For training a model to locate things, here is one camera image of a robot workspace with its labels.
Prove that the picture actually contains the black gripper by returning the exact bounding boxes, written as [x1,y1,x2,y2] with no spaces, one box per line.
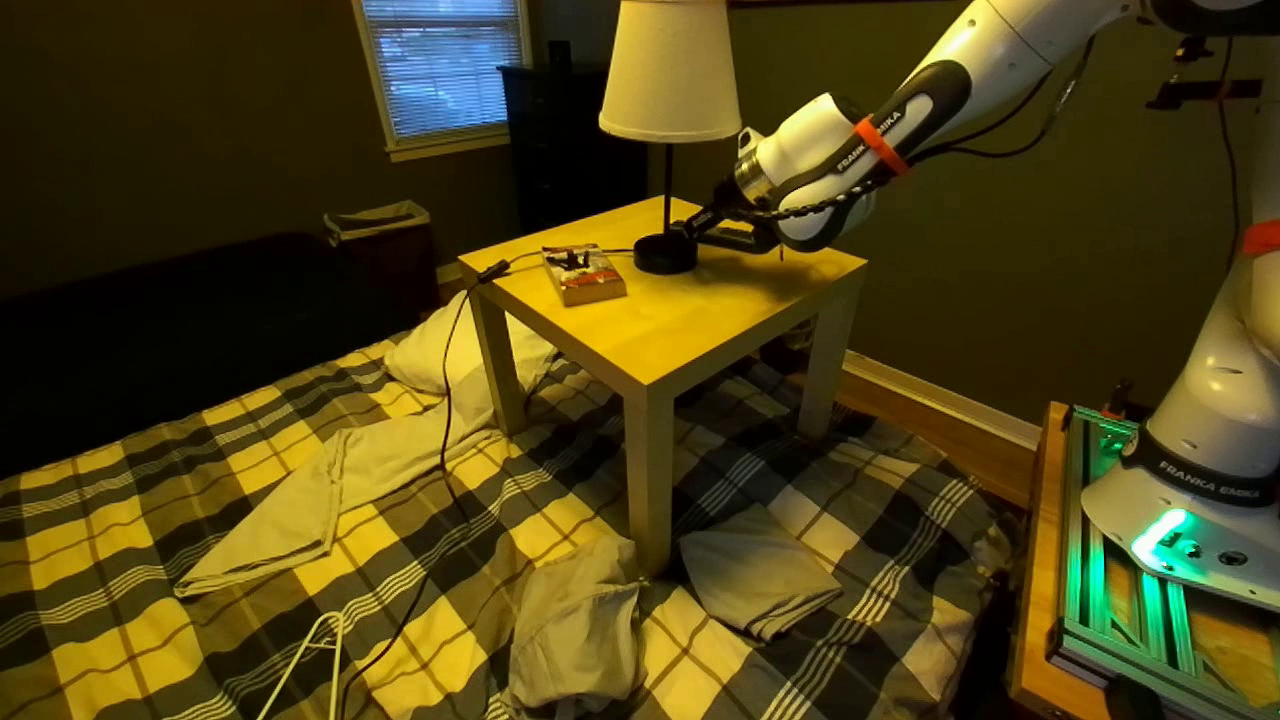
[681,179,777,255]

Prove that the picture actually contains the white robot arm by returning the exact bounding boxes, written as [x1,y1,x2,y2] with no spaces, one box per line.
[706,0,1280,611]

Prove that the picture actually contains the table lamp with white shade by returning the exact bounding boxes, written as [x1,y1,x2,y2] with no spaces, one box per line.
[595,0,747,275]

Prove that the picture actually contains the light wooden side table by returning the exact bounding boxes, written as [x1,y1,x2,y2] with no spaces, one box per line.
[461,194,864,576]

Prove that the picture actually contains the small orange box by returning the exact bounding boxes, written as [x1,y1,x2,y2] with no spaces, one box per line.
[548,260,628,309]

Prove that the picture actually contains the dark dresser by window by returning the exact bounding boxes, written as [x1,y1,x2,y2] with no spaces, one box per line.
[501,41,648,230]

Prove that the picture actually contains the white pillow under table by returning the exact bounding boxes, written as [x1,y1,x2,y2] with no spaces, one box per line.
[385,297,556,394]

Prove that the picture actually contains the folded cloth on couch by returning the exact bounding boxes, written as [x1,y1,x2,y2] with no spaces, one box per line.
[325,201,431,238]

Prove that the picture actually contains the grey cloth front right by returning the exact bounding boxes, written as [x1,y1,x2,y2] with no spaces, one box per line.
[675,507,840,638]

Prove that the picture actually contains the grey cloth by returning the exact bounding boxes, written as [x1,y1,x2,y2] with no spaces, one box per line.
[509,540,640,706]
[675,507,840,638]

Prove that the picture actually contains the grey cloth front centre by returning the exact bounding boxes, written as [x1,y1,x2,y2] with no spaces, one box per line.
[509,540,640,706]

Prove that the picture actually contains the plaid yellow black blanket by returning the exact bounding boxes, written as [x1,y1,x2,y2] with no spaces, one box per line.
[0,347,1013,720]

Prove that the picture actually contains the beige cloth left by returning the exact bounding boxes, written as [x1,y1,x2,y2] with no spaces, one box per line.
[174,400,491,601]

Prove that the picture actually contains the robot mounting stand green lit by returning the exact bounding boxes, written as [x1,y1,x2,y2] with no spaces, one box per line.
[1013,400,1280,720]

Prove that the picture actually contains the dark couch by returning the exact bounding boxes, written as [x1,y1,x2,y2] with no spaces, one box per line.
[0,224,437,473]

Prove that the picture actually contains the black lamp power cable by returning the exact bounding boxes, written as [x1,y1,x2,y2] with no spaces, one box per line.
[335,238,640,720]

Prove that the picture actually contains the window with white frame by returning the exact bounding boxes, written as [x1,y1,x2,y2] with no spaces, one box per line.
[352,0,532,160]

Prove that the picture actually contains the wooden bed frame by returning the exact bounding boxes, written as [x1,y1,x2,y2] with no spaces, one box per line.
[840,353,1039,507]

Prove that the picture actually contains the white wire clothes hanger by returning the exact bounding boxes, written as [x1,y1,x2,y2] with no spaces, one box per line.
[251,606,352,720]

